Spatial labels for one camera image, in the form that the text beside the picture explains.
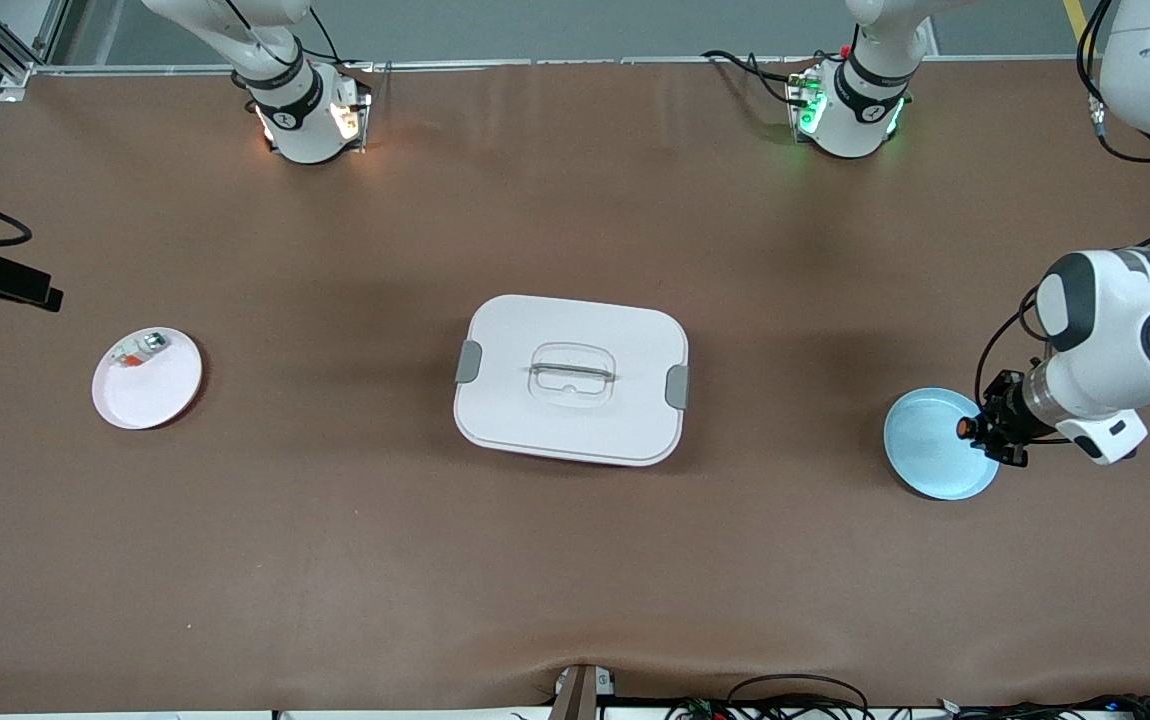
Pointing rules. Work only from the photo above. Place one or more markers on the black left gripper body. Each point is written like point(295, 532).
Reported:
point(1015, 411)

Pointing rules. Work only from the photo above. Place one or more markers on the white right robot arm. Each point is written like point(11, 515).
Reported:
point(300, 120)

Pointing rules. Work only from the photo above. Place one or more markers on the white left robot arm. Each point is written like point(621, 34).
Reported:
point(1115, 330)

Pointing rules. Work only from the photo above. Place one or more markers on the pink box with white lid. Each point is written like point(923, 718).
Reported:
point(575, 420)

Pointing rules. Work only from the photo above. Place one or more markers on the light blue round plate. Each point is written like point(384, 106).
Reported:
point(930, 450)

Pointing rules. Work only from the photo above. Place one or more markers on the small red white object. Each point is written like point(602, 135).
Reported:
point(140, 348)

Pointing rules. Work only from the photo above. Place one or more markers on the pink round plate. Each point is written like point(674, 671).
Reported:
point(160, 395)

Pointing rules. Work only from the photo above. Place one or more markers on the aluminium frame profile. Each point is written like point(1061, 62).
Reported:
point(7, 68)

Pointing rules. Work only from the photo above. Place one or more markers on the brown table edge bracket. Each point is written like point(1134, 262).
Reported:
point(575, 695)

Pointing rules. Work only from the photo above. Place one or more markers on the metal table edge rail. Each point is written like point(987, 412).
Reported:
point(495, 64)

